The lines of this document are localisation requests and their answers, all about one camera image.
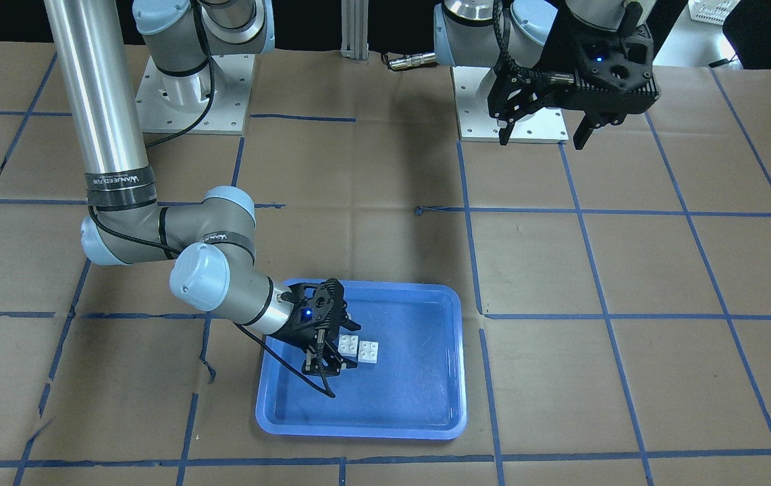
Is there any white building block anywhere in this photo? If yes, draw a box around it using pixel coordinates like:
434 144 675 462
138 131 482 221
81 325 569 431
338 334 360 359
357 340 379 365

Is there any blue plastic tray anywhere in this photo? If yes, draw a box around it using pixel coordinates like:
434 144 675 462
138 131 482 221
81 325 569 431
254 280 468 440

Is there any brown paper table cover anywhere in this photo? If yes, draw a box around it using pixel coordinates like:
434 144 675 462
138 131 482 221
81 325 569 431
0 43 771 485

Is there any aluminium frame post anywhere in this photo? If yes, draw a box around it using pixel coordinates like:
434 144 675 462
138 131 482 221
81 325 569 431
339 0 369 63

